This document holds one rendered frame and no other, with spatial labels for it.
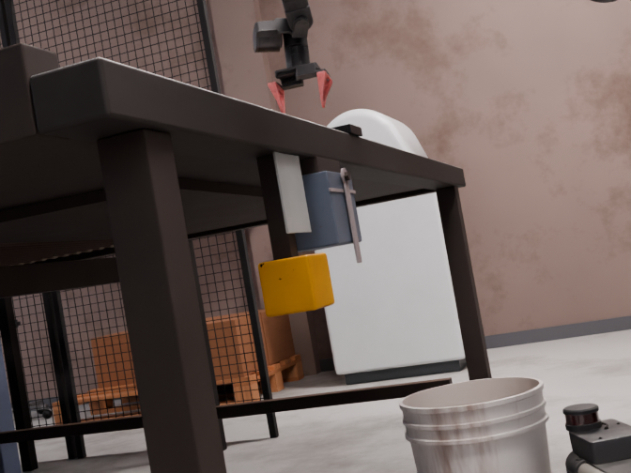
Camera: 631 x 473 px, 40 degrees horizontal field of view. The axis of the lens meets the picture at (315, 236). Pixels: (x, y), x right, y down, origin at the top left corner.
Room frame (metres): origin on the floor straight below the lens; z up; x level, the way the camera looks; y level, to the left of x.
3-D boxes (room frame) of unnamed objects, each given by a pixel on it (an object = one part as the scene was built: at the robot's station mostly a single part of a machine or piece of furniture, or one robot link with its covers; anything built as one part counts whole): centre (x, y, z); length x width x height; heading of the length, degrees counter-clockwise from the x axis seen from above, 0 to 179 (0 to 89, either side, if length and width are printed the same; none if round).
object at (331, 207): (1.46, -0.02, 0.77); 0.14 x 0.11 x 0.18; 161
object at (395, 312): (5.10, -0.43, 0.76); 0.78 x 0.69 x 1.52; 74
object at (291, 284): (1.29, 0.04, 0.74); 0.09 x 0.08 x 0.24; 161
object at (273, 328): (5.39, 0.96, 0.24); 1.31 x 0.90 x 0.47; 74
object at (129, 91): (1.82, -0.12, 0.88); 2.08 x 0.08 x 0.06; 161
